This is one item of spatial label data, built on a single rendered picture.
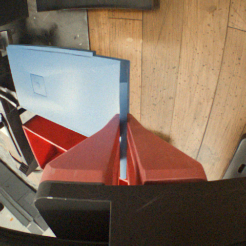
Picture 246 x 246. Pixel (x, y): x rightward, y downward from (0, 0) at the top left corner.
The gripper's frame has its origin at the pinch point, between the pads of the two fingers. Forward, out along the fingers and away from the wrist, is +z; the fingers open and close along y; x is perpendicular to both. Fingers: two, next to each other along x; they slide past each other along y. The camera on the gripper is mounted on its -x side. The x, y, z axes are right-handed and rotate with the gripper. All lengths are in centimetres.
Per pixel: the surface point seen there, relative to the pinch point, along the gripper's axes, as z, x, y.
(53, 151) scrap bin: 20.5, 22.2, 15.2
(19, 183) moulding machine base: 288, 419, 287
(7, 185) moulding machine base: 272, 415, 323
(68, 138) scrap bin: 13.0, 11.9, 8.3
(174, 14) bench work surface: 9.1, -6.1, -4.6
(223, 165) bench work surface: 5.2, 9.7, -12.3
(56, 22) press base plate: 17.4, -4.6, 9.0
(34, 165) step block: 18.4, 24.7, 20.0
